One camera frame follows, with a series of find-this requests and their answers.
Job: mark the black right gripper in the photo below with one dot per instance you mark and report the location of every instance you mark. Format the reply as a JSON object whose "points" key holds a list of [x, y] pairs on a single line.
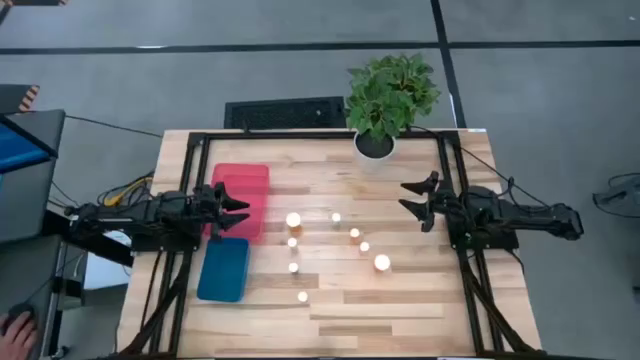
{"points": [[450, 210]]}

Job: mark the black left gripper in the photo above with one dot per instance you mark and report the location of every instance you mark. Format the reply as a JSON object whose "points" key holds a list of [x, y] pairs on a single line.
{"points": [[206, 210]]}

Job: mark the large amber medicine bottle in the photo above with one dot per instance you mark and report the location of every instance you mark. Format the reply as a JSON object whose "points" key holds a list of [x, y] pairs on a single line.
{"points": [[293, 220], [382, 263]]}

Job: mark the small purple-tinted medicine bottle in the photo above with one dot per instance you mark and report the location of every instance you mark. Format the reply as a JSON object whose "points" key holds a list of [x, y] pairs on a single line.
{"points": [[292, 243]]}

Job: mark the small pink medicine bottle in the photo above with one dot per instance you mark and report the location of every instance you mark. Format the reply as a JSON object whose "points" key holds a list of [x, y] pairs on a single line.
{"points": [[364, 247]]}

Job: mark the small amber bottle orange pills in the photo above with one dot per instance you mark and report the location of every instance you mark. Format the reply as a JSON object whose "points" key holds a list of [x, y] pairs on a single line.
{"points": [[354, 233]]}

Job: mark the small white-capped medicine bottle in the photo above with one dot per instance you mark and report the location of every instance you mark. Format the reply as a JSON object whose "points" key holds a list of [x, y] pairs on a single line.
{"points": [[293, 268]]}

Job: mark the small blue-tinted medicine bottle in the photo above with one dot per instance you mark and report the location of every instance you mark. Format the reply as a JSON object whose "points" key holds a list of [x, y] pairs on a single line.
{"points": [[336, 218]]}

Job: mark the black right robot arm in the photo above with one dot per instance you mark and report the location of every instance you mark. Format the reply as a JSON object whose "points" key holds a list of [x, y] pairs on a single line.
{"points": [[525, 215]]}

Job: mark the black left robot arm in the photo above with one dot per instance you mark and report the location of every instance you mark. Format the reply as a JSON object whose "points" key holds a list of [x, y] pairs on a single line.
{"points": [[140, 212]]}

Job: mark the translucent red plastic bin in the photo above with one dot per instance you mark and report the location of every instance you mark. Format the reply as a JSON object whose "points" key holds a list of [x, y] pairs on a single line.
{"points": [[245, 177]]}

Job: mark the blue plastic bin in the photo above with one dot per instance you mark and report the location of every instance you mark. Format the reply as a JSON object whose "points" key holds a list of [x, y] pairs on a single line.
{"points": [[224, 270]]}

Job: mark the white plant pot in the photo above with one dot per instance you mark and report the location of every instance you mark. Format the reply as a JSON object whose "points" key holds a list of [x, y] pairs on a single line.
{"points": [[374, 152]]}

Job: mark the green leafy plant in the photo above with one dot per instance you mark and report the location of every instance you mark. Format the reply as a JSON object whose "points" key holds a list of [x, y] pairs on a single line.
{"points": [[390, 95]]}

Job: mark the black keyboard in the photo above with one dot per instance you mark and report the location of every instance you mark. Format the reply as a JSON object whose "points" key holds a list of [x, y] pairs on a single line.
{"points": [[285, 114]]}

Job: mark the grey desk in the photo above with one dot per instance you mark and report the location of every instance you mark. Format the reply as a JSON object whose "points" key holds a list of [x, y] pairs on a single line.
{"points": [[25, 205]]}

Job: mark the monitor with blue screen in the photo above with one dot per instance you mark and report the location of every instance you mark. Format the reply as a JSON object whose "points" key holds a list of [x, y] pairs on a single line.
{"points": [[20, 147]]}

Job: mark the black computer mouse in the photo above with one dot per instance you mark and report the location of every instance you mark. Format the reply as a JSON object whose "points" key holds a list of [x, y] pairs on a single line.
{"points": [[20, 311]]}

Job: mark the hazard-striped block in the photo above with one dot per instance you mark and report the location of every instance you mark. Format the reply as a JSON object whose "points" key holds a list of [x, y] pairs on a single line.
{"points": [[35, 2], [15, 97]]}

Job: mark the person's hand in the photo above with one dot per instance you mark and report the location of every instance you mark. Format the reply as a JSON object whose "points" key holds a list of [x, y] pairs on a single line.
{"points": [[17, 337]]}

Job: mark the black metal table frame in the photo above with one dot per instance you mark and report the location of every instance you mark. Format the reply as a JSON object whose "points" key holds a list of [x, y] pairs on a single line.
{"points": [[320, 135]]}

